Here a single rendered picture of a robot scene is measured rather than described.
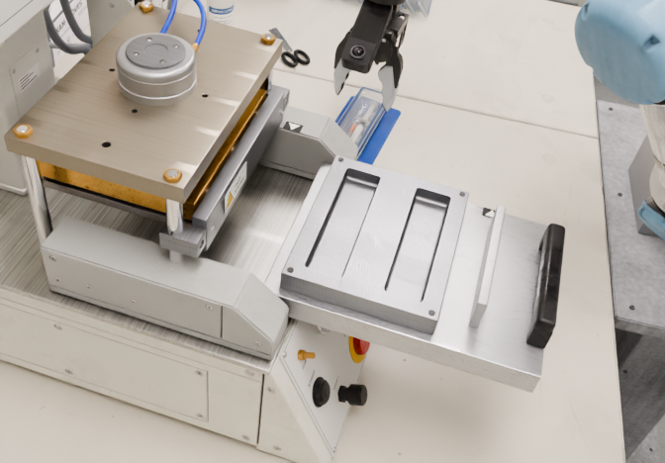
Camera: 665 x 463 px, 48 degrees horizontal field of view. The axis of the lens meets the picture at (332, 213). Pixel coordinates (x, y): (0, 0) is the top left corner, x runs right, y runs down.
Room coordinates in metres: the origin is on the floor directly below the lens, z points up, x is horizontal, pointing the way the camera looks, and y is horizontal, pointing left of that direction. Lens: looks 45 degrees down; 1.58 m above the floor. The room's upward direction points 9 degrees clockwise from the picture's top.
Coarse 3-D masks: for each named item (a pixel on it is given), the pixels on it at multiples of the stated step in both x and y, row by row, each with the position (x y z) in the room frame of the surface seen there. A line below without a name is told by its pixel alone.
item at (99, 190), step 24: (264, 96) 0.70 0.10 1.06; (240, 120) 0.65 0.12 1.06; (48, 168) 0.54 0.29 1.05; (216, 168) 0.57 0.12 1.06; (72, 192) 0.53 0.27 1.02; (96, 192) 0.53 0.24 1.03; (120, 192) 0.52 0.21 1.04; (144, 192) 0.52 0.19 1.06; (192, 192) 0.53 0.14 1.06; (144, 216) 0.52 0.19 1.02
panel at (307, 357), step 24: (288, 336) 0.47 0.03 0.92; (312, 336) 0.50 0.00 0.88; (336, 336) 0.54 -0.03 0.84; (288, 360) 0.45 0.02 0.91; (312, 360) 0.48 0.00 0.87; (336, 360) 0.52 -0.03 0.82; (360, 360) 0.56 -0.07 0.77; (312, 384) 0.46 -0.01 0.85; (336, 384) 0.50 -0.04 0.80; (312, 408) 0.44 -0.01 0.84; (336, 408) 0.48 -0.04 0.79; (336, 432) 0.46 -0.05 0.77
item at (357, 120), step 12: (360, 96) 1.10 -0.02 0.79; (372, 96) 1.10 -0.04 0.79; (348, 108) 1.06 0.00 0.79; (360, 108) 1.06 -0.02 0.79; (372, 108) 1.07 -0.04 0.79; (348, 120) 1.02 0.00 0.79; (360, 120) 1.03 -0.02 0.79; (372, 120) 1.04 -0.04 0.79; (348, 132) 0.99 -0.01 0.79; (360, 132) 1.00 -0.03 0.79
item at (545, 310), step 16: (544, 240) 0.60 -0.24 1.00; (560, 240) 0.59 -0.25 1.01; (544, 256) 0.57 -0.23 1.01; (560, 256) 0.57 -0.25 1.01; (544, 272) 0.54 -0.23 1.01; (560, 272) 0.55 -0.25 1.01; (544, 288) 0.52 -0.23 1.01; (544, 304) 0.50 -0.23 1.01; (544, 320) 0.48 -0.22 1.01; (528, 336) 0.48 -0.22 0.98; (544, 336) 0.47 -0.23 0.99
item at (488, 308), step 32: (480, 224) 0.64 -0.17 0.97; (512, 224) 0.65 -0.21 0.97; (288, 256) 0.54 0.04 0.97; (480, 256) 0.59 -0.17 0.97; (512, 256) 0.59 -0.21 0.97; (448, 288) 0.53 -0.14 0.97; (480, 288) 0.51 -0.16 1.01; (512, 288) 0.55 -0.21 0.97; (320, 320) 0.48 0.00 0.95; (352, 320) 0.47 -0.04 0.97; (448, 320) 0.49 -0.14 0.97; (480, 320) 0.48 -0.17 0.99; (512, 320) 0.50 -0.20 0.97; (416, 352) 0.46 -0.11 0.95; (448, 352) 0.45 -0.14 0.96; (480, 352) 0.45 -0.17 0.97; (512, 352) 0.46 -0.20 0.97; (512, 384) 0.44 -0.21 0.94
